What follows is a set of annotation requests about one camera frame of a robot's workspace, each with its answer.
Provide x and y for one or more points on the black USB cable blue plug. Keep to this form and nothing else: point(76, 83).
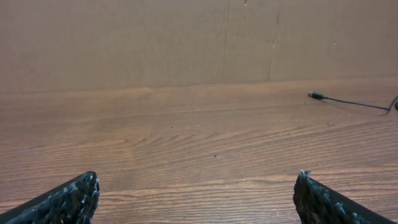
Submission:
point(321, 96)

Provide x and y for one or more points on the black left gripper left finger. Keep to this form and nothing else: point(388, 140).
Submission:
point(72, 202)

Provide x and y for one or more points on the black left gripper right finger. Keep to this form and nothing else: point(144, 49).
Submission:
point(316, 203)

